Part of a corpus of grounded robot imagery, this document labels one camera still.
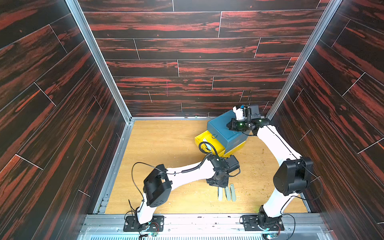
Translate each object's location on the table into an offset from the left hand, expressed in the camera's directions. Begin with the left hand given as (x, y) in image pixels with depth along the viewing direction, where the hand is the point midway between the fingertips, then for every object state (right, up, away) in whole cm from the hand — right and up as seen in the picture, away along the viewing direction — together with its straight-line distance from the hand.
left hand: (223, 186), depth 77 cm
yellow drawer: (-5, +25, +18) cm, 31 cm away
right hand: (+7, +33, +12) cm, 36 cm away
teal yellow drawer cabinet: (+2, +24, +3) cm, 24 cm away
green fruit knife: (+4, -6, +6) cm, 10 cm away
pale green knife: (-1, -6, +5) cm, 8 cm away
